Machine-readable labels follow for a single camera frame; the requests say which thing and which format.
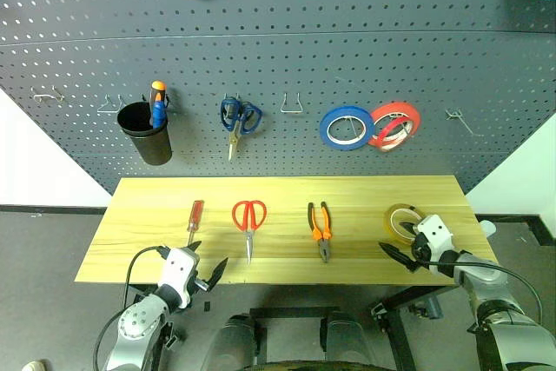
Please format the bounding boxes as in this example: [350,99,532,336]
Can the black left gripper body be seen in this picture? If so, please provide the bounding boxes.
[187,269,215,308]

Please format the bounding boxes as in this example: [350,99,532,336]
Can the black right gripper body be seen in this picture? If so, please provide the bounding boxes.
[409,231,436,273]

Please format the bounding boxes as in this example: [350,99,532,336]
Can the yellow clear tape roll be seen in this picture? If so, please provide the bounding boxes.
[383,202,427,246]

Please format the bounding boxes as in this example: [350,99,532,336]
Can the grey metal fitting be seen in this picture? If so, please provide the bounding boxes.
[408,294,445,321]

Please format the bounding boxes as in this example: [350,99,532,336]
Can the orange black pliers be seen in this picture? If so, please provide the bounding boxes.
[307,201,334,264]

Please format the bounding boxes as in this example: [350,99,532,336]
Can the black plastic cup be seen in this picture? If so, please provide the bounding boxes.
[116,101,174,167]

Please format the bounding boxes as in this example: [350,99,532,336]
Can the black floor skirting strip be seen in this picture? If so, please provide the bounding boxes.
[474,213,556,247]
[0,204,108,215]

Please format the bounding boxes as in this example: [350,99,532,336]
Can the red tape roll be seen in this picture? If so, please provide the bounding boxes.
[367,101,422,153]

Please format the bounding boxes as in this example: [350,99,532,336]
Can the blue tape roll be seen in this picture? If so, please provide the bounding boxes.
[319,105,376,152]

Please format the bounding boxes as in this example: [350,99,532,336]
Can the dark grey perforated pegboard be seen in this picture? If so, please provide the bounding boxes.
[0,0,556,196]

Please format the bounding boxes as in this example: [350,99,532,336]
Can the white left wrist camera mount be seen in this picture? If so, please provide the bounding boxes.
[156,247,202,309]

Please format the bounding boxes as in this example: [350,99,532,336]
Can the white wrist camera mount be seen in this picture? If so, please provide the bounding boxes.
[156,247,202,309]
[415,214,455,255]

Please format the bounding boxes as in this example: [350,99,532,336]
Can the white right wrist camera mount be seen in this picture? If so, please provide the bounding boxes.
[415,214,455,255]

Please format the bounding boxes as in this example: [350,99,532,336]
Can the red handled screwdriver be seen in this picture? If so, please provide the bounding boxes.
[186,199,206,248]

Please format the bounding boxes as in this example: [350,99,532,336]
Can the black metal table frame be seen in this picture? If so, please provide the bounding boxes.
[125,283,461,371]

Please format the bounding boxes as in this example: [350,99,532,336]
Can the red handled scissors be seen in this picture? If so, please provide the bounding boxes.
[231,199,268,266]

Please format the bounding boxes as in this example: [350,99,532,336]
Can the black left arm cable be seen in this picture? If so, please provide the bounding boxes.
[92,245,172,371]

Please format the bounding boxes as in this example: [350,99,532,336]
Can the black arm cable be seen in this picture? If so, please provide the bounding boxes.
[416,258,545,329]
[92,245,172,371]

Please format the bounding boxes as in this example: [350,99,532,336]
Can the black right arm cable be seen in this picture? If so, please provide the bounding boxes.
[416,258,545,329]

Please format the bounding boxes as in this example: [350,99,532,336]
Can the blue handled scissors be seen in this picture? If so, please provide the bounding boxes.
[219,96,263,163]

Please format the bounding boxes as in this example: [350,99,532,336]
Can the screwdriver with orange black handle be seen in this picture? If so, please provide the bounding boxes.
[149,80,169,130]

